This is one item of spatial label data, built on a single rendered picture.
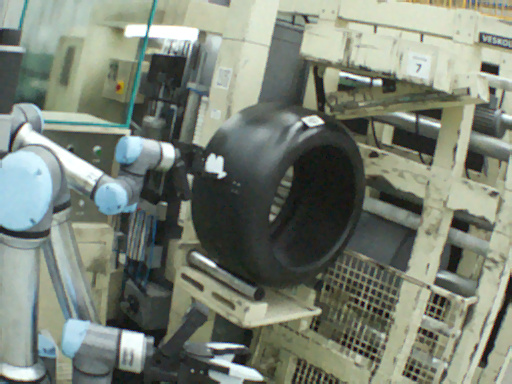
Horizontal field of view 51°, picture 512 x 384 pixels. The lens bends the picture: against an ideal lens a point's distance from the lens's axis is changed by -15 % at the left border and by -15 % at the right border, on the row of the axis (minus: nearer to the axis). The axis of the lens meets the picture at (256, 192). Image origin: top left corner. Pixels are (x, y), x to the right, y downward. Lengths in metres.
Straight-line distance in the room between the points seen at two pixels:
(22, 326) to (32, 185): 0.26
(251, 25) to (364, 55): 0.40
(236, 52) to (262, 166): 0.53
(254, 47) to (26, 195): 1.37
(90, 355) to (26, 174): 0.33
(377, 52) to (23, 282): 1.44
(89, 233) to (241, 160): 0.74
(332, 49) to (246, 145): 0.56
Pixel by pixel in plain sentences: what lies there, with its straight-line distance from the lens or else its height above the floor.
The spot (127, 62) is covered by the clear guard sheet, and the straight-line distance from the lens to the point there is 2.20.
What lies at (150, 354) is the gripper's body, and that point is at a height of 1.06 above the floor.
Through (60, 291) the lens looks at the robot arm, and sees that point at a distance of 1.14.
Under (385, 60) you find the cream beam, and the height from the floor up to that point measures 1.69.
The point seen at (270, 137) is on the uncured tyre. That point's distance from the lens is 1.77.
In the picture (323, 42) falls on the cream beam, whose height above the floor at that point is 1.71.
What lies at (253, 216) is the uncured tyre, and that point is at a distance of 1.75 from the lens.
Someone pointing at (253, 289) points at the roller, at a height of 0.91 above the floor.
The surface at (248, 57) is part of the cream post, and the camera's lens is 2.12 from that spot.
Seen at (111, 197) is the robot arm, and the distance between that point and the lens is 1.45.
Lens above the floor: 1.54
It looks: 10 degrees down
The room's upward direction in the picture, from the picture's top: 12 degrees clockwise
